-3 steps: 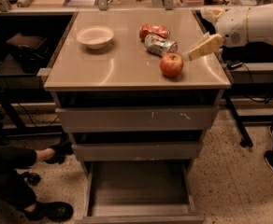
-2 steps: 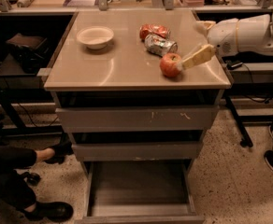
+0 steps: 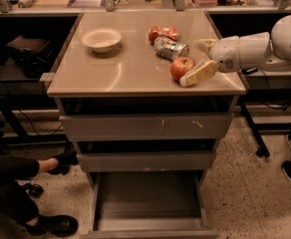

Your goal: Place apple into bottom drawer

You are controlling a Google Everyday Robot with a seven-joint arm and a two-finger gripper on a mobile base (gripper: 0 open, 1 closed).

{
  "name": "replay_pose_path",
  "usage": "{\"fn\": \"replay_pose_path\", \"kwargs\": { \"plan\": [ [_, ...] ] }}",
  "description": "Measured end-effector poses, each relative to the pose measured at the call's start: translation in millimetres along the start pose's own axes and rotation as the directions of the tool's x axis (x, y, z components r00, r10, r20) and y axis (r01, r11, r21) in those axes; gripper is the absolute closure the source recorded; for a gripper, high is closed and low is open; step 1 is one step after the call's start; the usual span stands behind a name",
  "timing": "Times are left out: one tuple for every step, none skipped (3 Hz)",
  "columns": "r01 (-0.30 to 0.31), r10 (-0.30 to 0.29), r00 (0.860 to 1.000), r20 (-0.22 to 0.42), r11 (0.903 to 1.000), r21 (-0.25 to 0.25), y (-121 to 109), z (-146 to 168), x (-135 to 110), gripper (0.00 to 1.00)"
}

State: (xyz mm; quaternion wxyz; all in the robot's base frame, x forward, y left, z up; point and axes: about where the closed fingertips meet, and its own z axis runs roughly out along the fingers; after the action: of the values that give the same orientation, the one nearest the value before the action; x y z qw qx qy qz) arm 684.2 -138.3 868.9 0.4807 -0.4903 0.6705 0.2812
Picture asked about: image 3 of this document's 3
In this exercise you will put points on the red apple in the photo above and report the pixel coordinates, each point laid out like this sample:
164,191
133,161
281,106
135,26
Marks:
180,66

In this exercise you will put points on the black trouser leg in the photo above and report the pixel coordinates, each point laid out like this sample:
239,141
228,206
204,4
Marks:
14,201

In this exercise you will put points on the chair caster wheel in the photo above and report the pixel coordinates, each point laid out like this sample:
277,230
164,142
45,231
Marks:
34,190

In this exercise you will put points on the white bowl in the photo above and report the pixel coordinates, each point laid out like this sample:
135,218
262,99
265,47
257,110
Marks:
101,40

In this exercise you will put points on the black shoe near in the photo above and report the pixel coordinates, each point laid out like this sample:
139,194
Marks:
58,225

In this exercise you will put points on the black shoe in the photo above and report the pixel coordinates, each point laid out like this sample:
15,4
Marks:
58,225
65,161

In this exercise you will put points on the crushed silver soda can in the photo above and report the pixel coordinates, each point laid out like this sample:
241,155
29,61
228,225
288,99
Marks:
170,49

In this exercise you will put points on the top grey drawer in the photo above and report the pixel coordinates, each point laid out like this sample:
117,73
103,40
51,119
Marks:
146,127

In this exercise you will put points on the crushed red soda can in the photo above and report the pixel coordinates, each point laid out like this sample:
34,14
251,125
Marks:
162,31

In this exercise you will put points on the middle grey drawer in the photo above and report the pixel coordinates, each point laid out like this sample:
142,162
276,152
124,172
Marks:
146,161

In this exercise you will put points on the open bottom grey drawer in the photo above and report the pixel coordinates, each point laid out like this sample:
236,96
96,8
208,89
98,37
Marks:
148,205

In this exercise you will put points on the black desk leg right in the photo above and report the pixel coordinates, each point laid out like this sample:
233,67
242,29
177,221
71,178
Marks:
262,150

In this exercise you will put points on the black box on shelf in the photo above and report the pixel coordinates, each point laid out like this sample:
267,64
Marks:
32,55

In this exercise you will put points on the black shoe far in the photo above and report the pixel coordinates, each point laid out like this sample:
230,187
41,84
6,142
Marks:
65,161

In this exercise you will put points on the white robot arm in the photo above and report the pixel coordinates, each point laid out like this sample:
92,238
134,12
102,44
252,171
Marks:
266,51

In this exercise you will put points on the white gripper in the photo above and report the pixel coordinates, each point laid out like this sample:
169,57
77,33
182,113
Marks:
224,55

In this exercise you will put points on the black power adapter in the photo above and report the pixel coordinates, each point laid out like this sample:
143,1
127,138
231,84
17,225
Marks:
249,71

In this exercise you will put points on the grey drawer cabinet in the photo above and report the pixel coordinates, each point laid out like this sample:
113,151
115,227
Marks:
132,79

